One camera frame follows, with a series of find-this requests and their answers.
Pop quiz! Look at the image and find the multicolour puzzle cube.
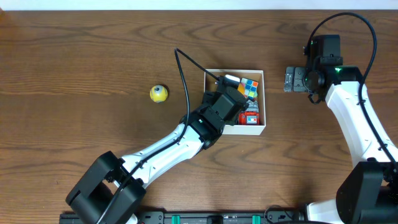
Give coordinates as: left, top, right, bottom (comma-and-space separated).
238, 78, 259, 100

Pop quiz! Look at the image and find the red grey toy truck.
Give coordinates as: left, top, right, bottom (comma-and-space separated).
238, 100, 260, 125

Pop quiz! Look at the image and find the yellow grey ball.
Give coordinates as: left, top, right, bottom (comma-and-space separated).
150, 85, 169, 103

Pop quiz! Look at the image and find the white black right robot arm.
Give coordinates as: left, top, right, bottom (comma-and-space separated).
284, 66, 397, 223

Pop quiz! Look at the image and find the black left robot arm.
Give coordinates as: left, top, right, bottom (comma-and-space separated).
65, 86, 248, 223

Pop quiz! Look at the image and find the white open cardboard box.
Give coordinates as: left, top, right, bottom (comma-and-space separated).
204, 69, 266, 135

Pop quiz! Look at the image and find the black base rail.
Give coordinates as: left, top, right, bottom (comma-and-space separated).
58, 210, 307, 224

